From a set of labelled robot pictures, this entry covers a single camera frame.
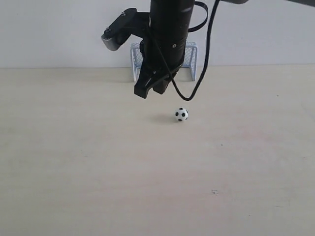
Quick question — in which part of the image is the black and white toy football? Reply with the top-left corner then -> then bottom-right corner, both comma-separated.
175,107 -> 189,122

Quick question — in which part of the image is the white miniature goal with net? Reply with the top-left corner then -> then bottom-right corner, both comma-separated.
130,42 -> 198,82

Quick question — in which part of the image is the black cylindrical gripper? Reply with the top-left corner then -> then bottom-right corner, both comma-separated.
134,0 -> 195,99

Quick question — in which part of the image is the black camera cable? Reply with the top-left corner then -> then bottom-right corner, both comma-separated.
145,0 -> 221,101

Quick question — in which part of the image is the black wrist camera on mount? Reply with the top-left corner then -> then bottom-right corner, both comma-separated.
101,7 -> 150,51

